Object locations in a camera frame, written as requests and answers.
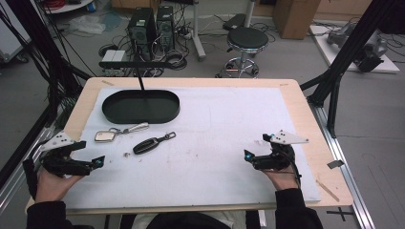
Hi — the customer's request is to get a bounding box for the black round stool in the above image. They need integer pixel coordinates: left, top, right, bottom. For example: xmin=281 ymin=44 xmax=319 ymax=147
xmin=215 ymin=26 xmax=270 ymax=79

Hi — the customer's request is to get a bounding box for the black tape cross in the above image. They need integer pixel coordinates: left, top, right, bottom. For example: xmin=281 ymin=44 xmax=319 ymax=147
xmin=326 ymin=206 xmax=355 ymax=222

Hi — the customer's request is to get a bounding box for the thin wooden stick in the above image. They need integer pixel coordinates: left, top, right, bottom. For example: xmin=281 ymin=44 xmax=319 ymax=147
xmin=314 ymin=178 xmax=341 ymax=203

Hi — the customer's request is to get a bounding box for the person's right hand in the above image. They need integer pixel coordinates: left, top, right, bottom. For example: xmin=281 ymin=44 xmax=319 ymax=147
xmin=262 ymin=167 xmax=301 ymax=192

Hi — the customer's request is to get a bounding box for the clear plastic bag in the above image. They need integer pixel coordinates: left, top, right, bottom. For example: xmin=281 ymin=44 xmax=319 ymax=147
xmin=67 ymin=13 xmax=107 ymax=35

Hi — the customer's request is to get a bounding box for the black car key fob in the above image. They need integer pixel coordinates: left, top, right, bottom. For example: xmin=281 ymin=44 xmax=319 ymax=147
xmin=132 ymin=131 xmax=178 ymax=156

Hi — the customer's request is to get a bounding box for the wooden table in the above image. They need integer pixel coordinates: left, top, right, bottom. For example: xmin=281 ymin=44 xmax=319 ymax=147
xmin=25 ymin=76 xmax=354 ymax=216

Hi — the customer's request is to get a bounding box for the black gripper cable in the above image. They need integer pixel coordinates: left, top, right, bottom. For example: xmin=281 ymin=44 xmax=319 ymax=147
xmin=277 ymin=148 xmax=303 ymax=189

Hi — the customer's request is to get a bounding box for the black oval tray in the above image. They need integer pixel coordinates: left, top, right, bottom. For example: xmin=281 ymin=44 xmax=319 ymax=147
xmin=101 ymin=89 xmax=181 ymax=125

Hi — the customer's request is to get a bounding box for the silver key with square tag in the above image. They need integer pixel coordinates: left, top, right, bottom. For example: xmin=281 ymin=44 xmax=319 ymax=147
xmin=94 ymin=121 xmax=150 ymax=143

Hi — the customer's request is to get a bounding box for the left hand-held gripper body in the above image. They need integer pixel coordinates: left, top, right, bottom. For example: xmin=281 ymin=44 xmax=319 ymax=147
xmin=40 ymin=131 xmax=94 ymax=178

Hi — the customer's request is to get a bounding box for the black flat pad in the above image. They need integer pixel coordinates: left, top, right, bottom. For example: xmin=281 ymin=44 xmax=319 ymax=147
xmin=222 ymin=12 xmax=246 ymax=31

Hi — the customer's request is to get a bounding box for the white board with equipment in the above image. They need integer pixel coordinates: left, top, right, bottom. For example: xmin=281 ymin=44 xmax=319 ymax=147
xmin=309 ymin=22 xmax=401 ymax=74

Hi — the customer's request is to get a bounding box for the white flat box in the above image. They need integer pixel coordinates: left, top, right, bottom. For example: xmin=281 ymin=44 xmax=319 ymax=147
xmin=101 ymin=49 xmax=127 ymax=63

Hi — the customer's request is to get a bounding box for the grey desk leg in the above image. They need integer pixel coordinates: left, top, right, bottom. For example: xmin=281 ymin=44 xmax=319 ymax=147
xmin=190 ymin=0 xmax=207 ymax=62

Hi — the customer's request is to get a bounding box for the aluminium rail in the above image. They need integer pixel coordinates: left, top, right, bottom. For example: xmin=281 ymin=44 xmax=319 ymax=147
xmin=308 ymin=103 xmax=377 ymax=229
xmin=0 ymin=123 xmax=61 ymax=218

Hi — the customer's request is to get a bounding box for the brown cardboard box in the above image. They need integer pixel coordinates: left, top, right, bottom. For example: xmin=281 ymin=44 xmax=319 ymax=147
xmin=272 ymin=0 xmax=322 ymax=40

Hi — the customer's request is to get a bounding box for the person's left hand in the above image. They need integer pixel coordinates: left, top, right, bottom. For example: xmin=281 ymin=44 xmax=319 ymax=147
xmin=34 ymin=167 xmax=84 ymax=204

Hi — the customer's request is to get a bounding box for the person's torso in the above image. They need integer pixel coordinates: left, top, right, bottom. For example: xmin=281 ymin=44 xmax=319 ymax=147
xmin=119 ymin=210 xmax=266 ymax=229

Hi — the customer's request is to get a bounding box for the black tape piece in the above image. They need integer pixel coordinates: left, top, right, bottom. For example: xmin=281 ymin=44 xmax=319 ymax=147
xmin=326 ymin=159 xmax=346 ymax=170

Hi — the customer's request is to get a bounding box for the round white table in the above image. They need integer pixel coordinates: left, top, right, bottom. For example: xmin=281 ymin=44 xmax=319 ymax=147
xmin=40 ymin=0 xmax=96 ymax=15

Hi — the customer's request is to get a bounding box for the black wrist strap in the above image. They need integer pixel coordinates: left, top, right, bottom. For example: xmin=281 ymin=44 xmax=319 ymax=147
xmin=22 ymin=157 xmax=40 ymax=200

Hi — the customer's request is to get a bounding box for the black metal frame strut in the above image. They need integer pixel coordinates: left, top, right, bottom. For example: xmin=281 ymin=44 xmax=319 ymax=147
xmin=299 ymin=0 xmax=405 ymax=139
xmin=0 ymin=0 xmax=94 ymax=192

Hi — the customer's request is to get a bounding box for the black computer tower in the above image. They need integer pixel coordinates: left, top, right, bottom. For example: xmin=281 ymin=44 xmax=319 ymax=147
xmin=156 ymin=5 xmax=177 ymax=52
xmin=126 ymin=7 xmax=158 ymax=62

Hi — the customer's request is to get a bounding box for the white table mat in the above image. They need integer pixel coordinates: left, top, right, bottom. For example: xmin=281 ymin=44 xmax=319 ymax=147
xmin=62 ymin=87 xmax=322 ymax=210

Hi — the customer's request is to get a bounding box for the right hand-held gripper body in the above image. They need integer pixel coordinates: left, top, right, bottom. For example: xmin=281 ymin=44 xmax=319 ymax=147
xmin=253 ymin=129 xmax=310 ymax=172

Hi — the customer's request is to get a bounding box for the black T-shaped stand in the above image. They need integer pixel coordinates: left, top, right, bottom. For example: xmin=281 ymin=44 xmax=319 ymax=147
xmin=98 ymin=60 xmax=170 ymax=92

